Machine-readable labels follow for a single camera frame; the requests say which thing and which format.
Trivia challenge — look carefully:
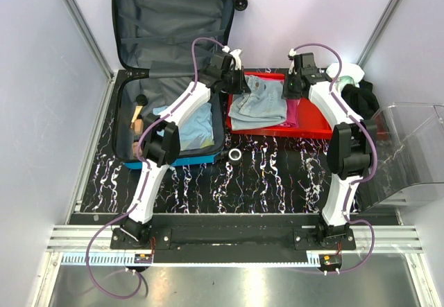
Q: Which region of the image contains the magenta cloth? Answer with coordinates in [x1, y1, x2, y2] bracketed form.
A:
[248, 72, 300, 129]

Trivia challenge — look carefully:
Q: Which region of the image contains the light blue denim garment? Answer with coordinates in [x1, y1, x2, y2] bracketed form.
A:
[228, 76, 287, 130]

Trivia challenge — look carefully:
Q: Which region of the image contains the light blue t-shirt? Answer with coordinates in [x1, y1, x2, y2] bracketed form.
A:
[152, 103, 215, 154]

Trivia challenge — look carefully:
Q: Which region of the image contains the blue hard-shell suitcase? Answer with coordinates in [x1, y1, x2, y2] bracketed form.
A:
[112, 0, 248, 169]

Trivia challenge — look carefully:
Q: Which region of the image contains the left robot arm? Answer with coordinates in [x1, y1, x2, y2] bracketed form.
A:
[120, 46, 249, 249]

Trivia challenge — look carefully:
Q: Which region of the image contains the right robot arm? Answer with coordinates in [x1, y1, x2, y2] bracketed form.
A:
[282, 49, 377, 249]

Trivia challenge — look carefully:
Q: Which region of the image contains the red plastic bin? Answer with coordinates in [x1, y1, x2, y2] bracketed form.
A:
[227, 72, 332, 139]

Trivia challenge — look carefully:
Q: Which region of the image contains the white cloth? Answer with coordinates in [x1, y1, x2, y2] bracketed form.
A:
[326, 62, 365, 93]

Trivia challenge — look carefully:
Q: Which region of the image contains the black cloth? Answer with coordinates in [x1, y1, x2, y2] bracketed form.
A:
[341, 80, 380, 120]

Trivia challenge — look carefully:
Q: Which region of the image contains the beige foundation bottle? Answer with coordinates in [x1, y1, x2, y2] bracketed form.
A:
[132, 119, 144, 141]

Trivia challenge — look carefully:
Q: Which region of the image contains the clear plastic container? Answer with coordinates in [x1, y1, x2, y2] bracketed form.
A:
[355, 103, 443, 213]

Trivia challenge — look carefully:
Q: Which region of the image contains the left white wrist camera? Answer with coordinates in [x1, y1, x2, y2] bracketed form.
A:
[229, 49, 243, 71]

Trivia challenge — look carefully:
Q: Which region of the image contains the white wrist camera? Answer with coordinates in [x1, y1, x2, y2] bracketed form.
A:
[229, 49, 243, 71]
[288, 49, 297, 75]

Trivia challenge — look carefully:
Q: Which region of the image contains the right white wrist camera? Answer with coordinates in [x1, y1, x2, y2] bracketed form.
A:
[288, 49, 297, 75]

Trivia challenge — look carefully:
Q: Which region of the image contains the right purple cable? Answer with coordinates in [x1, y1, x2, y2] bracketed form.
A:
[291, 42, 379, 274]

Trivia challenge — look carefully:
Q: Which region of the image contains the purple cable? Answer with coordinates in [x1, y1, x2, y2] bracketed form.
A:
[291, 42, 379, 274]
[85, 37, 232, 300]

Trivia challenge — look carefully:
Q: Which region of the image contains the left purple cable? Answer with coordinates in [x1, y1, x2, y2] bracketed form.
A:
[85, 37, 232, 300]

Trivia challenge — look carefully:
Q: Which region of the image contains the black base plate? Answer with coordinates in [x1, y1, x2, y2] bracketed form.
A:
[110, 213, 357, 266]

